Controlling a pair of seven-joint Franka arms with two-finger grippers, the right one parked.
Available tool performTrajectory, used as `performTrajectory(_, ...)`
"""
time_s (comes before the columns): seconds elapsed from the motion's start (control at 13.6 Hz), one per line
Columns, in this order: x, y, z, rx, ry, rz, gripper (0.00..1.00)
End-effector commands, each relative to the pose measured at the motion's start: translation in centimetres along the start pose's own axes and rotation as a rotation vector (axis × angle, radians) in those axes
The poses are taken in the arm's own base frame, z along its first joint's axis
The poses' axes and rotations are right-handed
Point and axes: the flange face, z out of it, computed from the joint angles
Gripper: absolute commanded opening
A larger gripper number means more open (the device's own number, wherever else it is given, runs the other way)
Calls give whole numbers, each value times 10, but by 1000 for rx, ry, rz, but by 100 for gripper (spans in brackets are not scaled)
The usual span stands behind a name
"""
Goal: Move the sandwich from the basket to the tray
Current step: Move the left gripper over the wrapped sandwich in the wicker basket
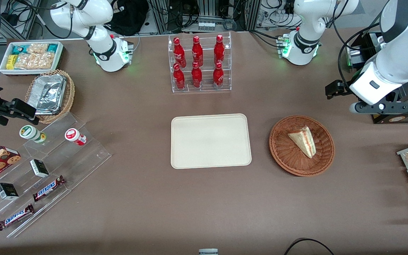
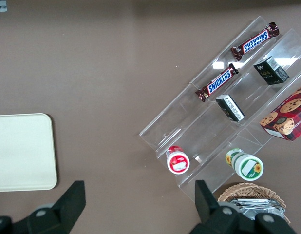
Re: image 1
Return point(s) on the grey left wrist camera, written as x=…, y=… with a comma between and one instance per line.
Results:
x=368, y=108

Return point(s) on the aluminium foil container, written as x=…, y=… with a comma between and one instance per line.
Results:
x=46, y=92

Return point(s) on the clear acrylic bottle rack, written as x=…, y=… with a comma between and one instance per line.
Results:
x=225, y=85

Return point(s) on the black bag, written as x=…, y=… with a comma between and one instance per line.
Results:
x=129, y=17

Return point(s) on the beige plastic tray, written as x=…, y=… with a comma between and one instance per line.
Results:
x=211, y=141

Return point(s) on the yellow snack packet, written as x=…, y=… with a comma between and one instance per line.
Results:
x=10, y=62

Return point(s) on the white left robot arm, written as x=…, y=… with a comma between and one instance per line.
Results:
x=303, y=46

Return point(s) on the small clear cracker bag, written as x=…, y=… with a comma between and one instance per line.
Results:
x=38, y=47

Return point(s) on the triangular sandwich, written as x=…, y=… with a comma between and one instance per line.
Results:
x=305, y=141

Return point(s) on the small grey device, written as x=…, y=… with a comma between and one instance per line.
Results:
x=208, y=251

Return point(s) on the clear acrylic stepped display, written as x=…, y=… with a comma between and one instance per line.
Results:
x=83, y=156

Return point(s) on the white rectangular snack bin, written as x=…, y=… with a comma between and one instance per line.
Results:
x=3, y=69

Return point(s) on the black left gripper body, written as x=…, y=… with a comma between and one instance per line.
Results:
x=345, y=89

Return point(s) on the white power strip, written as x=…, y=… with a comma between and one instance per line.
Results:
x=206, y=26

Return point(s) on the teal snack packet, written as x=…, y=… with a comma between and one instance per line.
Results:
x=20, y=49
x=52, y=48

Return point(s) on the red cola bottle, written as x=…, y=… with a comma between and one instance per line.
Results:
x=219, y=51
x=218, y=77
x=179, y=78
x=197, y=52
x=196, y=77
x=179, y=53

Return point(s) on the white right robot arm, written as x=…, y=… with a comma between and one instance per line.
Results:
x=108, y=53

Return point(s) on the light wicker basket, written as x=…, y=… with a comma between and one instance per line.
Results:
x=70, y=88

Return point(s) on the small black box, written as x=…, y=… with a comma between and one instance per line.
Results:
x=39, y=168
x=7, y=191

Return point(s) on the large clear cracker bag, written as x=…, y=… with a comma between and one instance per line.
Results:
x=35, y=61

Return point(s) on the green lid white cup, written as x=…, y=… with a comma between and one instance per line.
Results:
x=30, y=132

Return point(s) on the round brown wicker basket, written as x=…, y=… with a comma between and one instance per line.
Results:
x=285, y=152

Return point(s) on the red lid white cup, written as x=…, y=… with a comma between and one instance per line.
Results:
x=74, y=136

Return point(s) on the brown Snickers bar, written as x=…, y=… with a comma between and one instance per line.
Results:
x=15, y=217
x=48, y=188

